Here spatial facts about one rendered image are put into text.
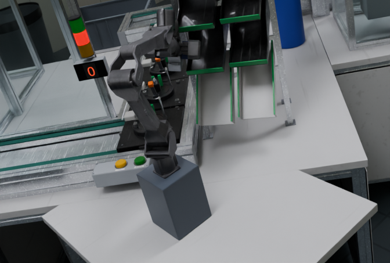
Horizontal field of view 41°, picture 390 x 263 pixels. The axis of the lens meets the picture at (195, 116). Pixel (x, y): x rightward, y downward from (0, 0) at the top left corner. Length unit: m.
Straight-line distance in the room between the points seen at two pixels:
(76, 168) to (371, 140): 1.44
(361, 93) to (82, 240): 1.44
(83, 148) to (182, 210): 0.68
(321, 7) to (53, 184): 1.72
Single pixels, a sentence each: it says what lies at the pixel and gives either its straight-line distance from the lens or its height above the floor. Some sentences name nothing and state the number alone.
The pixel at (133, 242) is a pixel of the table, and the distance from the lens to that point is 1.70.
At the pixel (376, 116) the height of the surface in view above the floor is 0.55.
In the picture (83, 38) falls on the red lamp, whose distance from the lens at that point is 2.02.
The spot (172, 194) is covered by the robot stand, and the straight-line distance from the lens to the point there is 1.55.
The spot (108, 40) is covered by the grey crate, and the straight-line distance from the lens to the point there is 3.94.
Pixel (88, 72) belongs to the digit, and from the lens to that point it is 2.07.
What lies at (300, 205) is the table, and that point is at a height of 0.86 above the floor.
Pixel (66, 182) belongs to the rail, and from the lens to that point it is 2.03.
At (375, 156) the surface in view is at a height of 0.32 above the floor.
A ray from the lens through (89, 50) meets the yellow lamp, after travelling 2.04.
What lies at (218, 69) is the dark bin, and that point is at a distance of 1.78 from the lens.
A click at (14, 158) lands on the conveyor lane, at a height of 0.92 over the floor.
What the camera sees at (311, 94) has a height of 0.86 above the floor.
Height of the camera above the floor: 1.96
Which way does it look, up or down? 29 degrees down
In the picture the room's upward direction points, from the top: 15 degrees counter-clockwise
